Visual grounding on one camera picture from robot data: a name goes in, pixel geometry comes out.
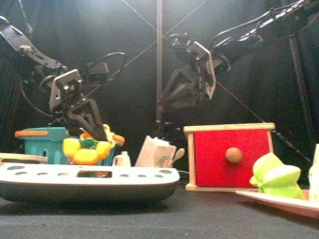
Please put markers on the yellow toy squash green stem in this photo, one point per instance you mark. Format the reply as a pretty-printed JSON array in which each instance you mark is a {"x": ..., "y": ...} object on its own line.
[{"x": 86, "y": 152}]

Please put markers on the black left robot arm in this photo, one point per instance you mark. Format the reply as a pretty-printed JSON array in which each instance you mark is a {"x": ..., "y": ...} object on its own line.
[{"x": 25, "y": 46}]

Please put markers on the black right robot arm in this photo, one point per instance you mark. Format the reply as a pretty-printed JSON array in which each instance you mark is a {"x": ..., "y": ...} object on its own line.
[{"x": 265, "y": 25}]

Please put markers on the orange and yellow toy food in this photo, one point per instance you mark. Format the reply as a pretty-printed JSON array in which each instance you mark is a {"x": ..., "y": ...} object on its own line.
[{"x": 112, "y": 135}]

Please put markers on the small white toy bottle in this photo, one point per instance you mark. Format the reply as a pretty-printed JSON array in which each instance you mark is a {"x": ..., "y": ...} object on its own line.
[{"x": 121, "y": 159}]

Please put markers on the white toy carton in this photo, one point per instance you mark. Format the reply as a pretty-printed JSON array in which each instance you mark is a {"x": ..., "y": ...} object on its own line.
[{"x": 154, "y": 153}]

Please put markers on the wooden rimmed board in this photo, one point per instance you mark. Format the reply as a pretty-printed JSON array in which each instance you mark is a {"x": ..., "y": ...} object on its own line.
[{"x": 20, "y": 157}]

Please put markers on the white toy spoon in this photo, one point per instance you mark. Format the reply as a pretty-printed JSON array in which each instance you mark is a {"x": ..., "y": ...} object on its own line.
[{"x": 177, "y": 154}]

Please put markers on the grey white perforated tray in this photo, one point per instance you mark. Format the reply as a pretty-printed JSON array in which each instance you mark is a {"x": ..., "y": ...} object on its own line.
[{"x": 82, "y": 183}]

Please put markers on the red wooden box with knob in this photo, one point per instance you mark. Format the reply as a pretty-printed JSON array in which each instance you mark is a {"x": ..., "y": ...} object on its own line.
[{"x": 229, "y": 155}]

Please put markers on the black stand pole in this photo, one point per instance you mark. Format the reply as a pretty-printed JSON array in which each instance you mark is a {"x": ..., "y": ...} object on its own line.
[{"x": 298, "y": 81}]

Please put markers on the light green toy vegetable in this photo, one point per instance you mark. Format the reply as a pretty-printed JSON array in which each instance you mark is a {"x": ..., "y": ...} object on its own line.
[{"x": 276, "y": 177}]

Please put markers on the white upright toy item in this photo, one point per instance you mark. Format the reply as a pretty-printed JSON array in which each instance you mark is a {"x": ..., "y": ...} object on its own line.
[{"x": 313, "y": 180}]

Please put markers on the white pink plate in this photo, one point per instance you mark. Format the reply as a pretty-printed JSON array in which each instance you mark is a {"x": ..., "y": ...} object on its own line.
[{"x": 285, "y": 203}]

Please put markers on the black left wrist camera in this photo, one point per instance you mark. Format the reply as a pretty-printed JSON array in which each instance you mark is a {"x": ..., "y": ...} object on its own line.
[{"x": 97, "y": 74}]

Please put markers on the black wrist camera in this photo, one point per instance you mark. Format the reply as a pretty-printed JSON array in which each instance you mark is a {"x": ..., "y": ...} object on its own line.
[
  {"x": 97, "y": 74},
  {"x": 180, "y": 40}
]

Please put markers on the grey vertical frame pole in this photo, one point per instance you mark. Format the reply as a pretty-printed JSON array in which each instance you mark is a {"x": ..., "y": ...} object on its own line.
[{"x": 158, "y": 56}]

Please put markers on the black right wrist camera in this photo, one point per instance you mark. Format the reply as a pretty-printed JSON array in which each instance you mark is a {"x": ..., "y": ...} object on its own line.
[{"x": 180, "y": 40}]

